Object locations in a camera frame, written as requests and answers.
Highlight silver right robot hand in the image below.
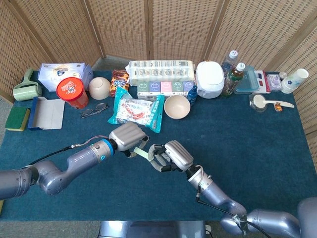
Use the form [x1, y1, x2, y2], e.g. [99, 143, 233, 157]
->
[148, 140, 194, 173]

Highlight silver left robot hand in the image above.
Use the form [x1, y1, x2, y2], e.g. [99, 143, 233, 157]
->
[108, 120, 150, 158]

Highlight pale green stick piece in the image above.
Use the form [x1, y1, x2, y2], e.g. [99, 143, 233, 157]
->
[133, 146, 152, 160]

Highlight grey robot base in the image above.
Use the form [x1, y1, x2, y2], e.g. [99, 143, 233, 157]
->
[98, 220, 207, 238]

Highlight teal snack bag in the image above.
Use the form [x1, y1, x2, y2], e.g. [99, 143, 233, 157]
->
[107, 86, 165, 134]

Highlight black eyeglasses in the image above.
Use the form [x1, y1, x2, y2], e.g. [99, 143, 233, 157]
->
[80, 102, 109, 119]

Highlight blue felt table cover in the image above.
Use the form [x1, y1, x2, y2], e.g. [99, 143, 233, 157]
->
[0, 70, 317, 222]

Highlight open beige bowl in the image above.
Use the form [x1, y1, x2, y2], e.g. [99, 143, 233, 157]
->
[164, 95, 191, 120]

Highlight green small tissue box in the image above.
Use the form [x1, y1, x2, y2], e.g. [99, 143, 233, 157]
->
[172, 81, 184, 96]
[137, 81, 150, 97]

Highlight brown cookie packet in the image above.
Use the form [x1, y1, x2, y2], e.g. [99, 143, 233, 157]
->
[109, 69, 130, 98]

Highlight purple small tissue box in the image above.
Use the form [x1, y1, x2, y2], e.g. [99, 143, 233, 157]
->
[149, 81, 162, 97]
[183, 81, 195, 96]

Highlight upturned beige bowl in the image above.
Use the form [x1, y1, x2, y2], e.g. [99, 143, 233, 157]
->
[88, 76, 111, 100]

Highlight blue spray bottle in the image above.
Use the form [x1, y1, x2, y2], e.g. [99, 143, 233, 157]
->
[187, 85, 198, 107]

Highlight pink small tissue box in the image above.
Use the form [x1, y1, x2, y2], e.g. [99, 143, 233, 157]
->
[160, 81, 173, 96]

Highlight orange instant noodle cup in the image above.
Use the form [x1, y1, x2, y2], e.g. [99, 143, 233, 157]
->
[56, 77, 89, 110]

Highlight white toilet roll pack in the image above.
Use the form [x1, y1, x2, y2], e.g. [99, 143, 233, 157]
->
[125, 60, 197, 87]

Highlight white lidded plastic pot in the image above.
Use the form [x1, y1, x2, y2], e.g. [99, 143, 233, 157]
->
[195, 61, 225, 99]

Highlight blue box grey flap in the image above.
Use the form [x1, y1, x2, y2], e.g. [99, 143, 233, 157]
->
[27, 96, 66, 131]

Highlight small glass bowl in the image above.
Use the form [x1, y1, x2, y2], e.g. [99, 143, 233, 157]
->
[249, 93, 268, 113]

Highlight green tea bottle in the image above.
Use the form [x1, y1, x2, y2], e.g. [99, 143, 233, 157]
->
[221, 62, 246, 98]

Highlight white plastic tissue pack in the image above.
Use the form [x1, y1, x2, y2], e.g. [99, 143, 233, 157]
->
[37, 62, 94, 92]

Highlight beige plastic spoon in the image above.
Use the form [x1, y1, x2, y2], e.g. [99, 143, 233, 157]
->
[253, 95, 295, 109]

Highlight clear container teal lid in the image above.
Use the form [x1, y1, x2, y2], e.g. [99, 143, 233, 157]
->
[234, 65, 260, 95]

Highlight clear water bottle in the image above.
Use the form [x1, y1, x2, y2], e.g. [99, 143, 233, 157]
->
[221, 50, 239, 75]

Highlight red white box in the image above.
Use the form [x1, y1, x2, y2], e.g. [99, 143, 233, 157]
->
[254, 70, 271, 94]

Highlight green lint roller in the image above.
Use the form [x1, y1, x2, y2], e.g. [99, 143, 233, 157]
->
[12, 68, 43, 102]

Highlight wicker folding screen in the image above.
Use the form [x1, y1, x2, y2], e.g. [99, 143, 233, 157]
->
[0, 0, 317, 172]

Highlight clear box purple contents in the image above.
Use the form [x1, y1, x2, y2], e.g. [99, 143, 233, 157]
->
[266, 73, 282, 92]

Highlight flower print paper cups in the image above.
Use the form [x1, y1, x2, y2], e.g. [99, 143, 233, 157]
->
[281, 68, 310, 94]

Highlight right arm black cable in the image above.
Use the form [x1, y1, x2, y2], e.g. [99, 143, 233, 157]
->
[195, 165, 273, 238]

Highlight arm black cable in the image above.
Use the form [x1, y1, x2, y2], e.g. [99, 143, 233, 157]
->
[195, 165, 273, 238]
[24, 135, 110, 166]

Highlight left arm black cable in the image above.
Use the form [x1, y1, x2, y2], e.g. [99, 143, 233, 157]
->
[24, 135, 110, 166]

